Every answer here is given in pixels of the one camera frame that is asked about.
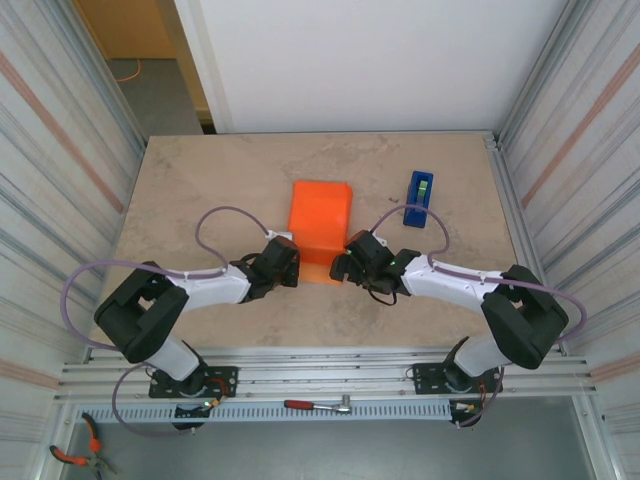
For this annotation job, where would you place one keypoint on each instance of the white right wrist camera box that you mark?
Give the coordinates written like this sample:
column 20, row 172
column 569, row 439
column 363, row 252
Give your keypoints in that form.
column 383, row 242

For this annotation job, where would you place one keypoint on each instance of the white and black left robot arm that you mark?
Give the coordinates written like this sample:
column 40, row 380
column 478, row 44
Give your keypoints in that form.
column 140, row 320

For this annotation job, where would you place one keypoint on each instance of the blue tape dispenser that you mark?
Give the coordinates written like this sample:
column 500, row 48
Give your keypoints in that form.
column 415, row 212

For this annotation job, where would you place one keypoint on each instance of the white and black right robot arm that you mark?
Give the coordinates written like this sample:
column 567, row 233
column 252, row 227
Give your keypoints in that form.
column 525, row 325

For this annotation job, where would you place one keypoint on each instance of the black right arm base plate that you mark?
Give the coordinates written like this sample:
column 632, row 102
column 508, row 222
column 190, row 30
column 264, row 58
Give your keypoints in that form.
column 425, row 372

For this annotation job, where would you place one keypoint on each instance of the yellow power connector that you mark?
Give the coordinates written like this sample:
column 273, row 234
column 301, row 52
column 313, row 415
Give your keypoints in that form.
column 212, row 402
column 469, row 407

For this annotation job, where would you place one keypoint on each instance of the white door frame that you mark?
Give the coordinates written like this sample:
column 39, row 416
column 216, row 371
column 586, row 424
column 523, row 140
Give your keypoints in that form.
column 200, row 60

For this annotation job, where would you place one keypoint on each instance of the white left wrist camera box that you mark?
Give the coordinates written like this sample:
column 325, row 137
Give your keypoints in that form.
column 282, row 234

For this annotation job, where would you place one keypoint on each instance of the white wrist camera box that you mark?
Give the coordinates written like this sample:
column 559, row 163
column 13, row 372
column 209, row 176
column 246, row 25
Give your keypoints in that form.
column 383, row 242
column 282, row 234

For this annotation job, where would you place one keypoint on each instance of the orange wrapping paper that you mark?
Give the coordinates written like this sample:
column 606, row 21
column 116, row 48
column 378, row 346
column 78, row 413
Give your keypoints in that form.
column 317, row 220

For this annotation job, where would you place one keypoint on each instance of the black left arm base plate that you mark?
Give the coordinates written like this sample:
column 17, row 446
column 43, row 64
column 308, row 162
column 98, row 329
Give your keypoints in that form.
column 225, row 375

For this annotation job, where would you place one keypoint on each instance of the aluminium mounting rails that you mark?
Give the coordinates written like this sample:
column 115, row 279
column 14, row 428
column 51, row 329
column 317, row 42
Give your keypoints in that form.
column 325, row 372

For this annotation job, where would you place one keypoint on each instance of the aluminium side rail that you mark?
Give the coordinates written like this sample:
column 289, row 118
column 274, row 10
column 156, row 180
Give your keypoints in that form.
column 505, row 180

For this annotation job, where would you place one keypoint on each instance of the green tape roll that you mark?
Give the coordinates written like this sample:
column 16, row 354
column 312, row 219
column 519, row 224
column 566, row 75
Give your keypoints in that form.
column 423, row 189

